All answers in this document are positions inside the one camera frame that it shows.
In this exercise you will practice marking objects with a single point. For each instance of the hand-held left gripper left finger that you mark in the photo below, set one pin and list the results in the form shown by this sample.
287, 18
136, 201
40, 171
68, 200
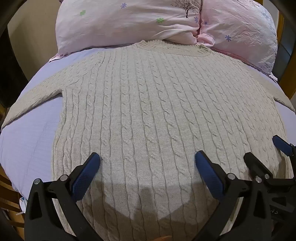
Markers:
84, 177

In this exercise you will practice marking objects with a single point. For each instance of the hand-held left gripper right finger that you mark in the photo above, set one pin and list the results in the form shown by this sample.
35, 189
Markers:
208, 177

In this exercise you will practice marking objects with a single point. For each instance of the lavender bed sheet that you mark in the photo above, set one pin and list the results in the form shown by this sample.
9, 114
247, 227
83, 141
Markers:
30, 139

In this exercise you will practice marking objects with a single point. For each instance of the pink floral pillow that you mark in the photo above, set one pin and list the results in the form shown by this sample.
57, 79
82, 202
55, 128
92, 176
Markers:
240, 32
129, 23

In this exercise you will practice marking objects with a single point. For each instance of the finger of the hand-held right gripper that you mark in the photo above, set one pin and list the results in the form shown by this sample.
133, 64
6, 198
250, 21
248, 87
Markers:
256, 165
282, 144

